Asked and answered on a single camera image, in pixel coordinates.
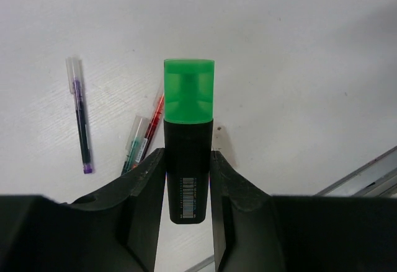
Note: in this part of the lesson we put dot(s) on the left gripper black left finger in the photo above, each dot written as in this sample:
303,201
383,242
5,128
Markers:
114,228

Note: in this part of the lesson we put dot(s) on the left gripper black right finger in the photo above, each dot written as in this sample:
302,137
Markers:
294,222

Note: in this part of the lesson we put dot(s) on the green gel pen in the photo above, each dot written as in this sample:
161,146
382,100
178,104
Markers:
134,142

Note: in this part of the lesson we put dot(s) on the orange-red gel pen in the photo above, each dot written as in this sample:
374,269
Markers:
152,128

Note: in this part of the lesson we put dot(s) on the purple gel pen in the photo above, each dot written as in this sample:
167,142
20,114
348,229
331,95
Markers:
75,79

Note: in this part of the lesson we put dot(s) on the green highlighter marker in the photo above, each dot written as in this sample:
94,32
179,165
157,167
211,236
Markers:
188,128

